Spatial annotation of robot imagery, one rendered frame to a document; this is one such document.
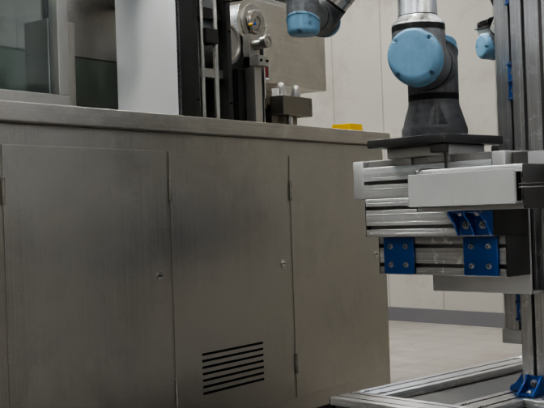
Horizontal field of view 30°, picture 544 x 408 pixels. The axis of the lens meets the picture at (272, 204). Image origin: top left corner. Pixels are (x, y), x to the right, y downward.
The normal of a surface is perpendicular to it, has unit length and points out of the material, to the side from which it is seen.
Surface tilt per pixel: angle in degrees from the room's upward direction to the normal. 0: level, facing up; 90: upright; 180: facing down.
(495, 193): 90
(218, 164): 90
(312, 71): 90
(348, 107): 90
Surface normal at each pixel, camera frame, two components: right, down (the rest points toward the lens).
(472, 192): -0.73, 0.02
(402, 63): -0.35, 0.14
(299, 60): 0.80, -0.04
